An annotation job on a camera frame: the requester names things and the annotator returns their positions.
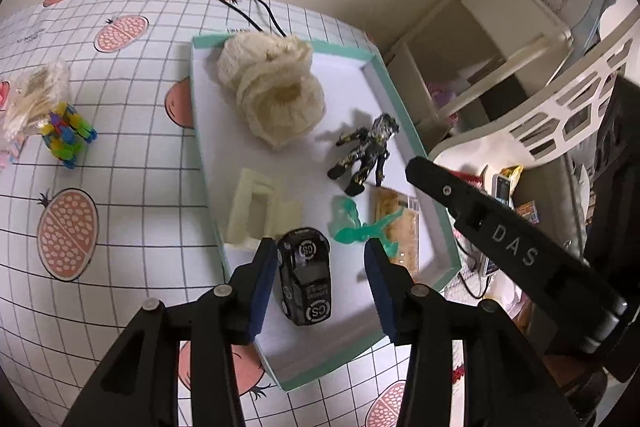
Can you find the colourful block toy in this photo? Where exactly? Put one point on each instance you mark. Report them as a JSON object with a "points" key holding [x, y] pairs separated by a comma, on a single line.
{"points": [[65, 132]]}

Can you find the teal shallow box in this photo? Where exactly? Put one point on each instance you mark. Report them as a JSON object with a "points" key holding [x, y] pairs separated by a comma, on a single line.
{"points": [[310, 207]]}

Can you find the pink toy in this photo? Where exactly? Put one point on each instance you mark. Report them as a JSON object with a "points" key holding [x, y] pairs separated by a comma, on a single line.
{"points": [[440, 94]]}

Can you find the cracker packet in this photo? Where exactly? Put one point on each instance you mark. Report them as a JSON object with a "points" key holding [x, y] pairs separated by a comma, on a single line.
{"points": [[405, 232]]}

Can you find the green plastic toy figure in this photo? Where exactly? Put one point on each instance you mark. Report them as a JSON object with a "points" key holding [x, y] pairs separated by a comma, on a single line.
{"points": [[350, 232]]}

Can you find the black action figure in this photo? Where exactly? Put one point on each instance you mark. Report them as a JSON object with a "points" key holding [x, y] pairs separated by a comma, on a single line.
{"points": [[367, 147]]}

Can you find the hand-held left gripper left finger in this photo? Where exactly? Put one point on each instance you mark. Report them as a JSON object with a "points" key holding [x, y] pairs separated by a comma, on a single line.
{"points": [[262, 287]]}

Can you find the black toy car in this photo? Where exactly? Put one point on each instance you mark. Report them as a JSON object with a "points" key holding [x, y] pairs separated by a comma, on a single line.
{"points": [[305, 277]]}

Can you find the bag of cotton swabs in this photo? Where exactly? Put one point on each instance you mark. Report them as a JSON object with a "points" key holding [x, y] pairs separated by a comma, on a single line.
{"points": [[32, 99]]}

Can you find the smartphone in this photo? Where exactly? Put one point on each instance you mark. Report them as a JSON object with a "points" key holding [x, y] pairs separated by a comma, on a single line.
{"points": [[502, 192]]}

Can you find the cream plastic stand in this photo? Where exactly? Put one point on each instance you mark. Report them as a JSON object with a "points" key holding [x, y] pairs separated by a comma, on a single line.
{"points": [[245, 207]]}

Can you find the white storage rack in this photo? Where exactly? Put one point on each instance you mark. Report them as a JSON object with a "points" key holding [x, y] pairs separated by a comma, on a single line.
{"points": [[510, 12]]}

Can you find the yellow snack packet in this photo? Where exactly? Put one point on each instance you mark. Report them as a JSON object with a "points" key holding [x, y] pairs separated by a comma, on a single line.
{"points": [[512, 172]]}

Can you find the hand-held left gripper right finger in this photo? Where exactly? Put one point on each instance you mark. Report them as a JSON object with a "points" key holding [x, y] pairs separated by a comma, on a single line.
{"points": [[380, 287]]}

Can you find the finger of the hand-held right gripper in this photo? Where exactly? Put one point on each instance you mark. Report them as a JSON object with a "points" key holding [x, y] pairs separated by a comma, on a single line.
{"points": [[500, 237]]}

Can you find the small colourful cube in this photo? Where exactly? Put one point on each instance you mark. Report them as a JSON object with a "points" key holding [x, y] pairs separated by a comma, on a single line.
{"points": [[529, 212]]}

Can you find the cream crochet cloth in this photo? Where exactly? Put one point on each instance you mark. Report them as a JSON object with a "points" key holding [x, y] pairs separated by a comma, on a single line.
{"points": [[280, 107]]}

